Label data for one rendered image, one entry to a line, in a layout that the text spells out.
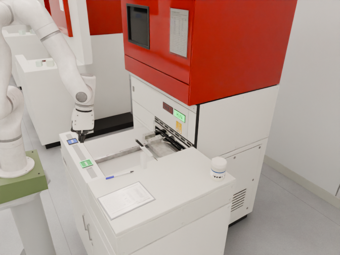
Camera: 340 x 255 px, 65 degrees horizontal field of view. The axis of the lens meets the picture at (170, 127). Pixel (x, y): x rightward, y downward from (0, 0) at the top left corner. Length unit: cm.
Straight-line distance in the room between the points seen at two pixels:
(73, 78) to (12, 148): 53
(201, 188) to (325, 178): 184
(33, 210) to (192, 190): 92
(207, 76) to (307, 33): 147
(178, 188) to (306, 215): 172
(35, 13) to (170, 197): 93
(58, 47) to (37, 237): 113
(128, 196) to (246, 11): 107
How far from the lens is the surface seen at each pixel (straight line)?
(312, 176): 300
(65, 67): 122
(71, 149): 162
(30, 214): 175
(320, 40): 268
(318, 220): 279
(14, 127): 149
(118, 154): 173
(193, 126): 151
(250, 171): 213
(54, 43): 124
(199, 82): 141
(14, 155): 154
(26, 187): 156
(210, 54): 141
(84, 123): 133
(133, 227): 112
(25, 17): 127
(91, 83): 125
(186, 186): 127
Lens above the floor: 178
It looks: 28 degrees down
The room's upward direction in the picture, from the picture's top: 1 degrees clockwise
